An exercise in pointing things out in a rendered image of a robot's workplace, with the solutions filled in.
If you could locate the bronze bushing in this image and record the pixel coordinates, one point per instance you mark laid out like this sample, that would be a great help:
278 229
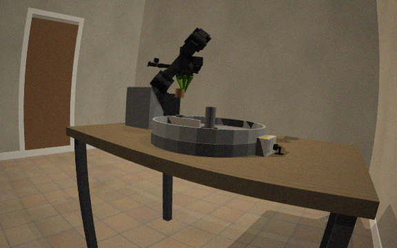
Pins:
179 93

